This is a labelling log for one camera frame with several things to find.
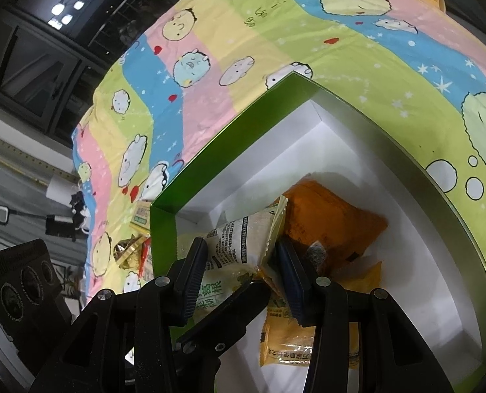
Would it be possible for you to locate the red white candy packet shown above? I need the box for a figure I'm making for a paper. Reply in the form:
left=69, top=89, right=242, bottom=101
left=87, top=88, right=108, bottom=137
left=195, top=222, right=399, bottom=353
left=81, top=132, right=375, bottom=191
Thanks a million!
left=139, top=238, right=153, bottom=281

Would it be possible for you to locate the yellow green snack packet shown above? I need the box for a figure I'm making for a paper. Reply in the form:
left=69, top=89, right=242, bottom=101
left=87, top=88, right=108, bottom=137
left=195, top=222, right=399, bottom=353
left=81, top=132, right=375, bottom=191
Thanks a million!
left=193, top=230, right=269, bottom=322

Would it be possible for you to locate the gold biscuit bar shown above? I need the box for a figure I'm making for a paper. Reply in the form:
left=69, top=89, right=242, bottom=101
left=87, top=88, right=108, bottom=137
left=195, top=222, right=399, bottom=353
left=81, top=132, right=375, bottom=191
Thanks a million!
left=113, top=235, right=149, bottom=271

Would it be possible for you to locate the yellow orange snack packet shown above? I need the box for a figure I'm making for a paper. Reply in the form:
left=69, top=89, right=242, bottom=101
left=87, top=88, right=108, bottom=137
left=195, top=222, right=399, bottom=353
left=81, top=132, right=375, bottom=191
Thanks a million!
left=259, top=262, right=382, bottom=366

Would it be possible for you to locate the white green snack packet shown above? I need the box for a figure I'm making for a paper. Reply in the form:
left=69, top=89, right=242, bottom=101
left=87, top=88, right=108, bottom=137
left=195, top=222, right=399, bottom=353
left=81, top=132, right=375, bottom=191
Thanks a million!
left=204, top=195, right=288, bottom=273

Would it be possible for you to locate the orange snack bag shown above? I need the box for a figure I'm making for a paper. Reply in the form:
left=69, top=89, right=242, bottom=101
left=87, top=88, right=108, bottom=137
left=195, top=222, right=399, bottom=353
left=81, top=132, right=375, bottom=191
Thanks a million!
left=283, top=178, right=388, bottom=273

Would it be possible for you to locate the colourful cartoon bed sheet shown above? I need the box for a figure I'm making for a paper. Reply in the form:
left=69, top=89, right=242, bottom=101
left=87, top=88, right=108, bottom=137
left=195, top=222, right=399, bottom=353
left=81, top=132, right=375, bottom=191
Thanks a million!
left=72, top=0, right=486, bottom=295

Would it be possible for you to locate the black camera box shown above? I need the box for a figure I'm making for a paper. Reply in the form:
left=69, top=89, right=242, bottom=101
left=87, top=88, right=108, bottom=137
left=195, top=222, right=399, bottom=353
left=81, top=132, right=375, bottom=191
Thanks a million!
left=0, top=239, right=72, bottom=375

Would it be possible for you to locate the black window frame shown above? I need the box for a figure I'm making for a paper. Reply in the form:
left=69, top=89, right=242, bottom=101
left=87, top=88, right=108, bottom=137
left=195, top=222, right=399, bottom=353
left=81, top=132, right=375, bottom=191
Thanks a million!
left=0, top=0, right=178, bottom=146

